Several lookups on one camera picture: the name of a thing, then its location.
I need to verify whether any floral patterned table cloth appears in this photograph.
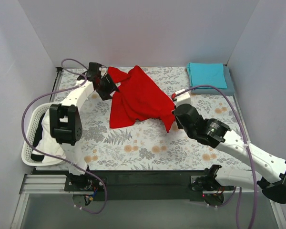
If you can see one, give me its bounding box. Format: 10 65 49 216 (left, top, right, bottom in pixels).
49 66 248 171

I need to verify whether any red t shirt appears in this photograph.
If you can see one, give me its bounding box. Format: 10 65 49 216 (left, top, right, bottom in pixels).
108 65 175 132

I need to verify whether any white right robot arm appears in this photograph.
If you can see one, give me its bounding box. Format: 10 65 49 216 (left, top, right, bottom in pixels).
172 104 286 204

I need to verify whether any white t shirt in basket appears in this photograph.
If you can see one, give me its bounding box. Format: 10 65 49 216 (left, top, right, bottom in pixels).
33 110 65 162

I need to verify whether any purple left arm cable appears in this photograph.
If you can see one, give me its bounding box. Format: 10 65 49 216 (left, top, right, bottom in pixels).
21 58 108 215

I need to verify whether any folded turquoise t shirt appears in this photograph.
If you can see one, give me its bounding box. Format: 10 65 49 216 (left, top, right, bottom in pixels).
186 62 227 89

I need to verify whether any white plastic laundry basket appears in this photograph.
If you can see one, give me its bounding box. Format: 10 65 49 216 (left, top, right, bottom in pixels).
21 103 62 167

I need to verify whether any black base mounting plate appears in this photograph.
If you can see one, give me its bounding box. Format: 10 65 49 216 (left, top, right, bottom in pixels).
64 169 227 202

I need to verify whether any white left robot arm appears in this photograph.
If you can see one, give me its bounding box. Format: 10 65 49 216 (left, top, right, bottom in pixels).
49 62 119 191

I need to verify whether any folded grey-blue t shirt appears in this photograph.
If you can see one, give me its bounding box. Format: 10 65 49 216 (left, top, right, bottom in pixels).
192 66 235 96

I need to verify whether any aluminium frame rail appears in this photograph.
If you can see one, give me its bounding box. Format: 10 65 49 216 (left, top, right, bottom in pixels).
20 175 66 194

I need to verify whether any black garment in basket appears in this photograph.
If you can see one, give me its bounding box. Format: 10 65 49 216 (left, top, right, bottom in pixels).
31 113 45 162

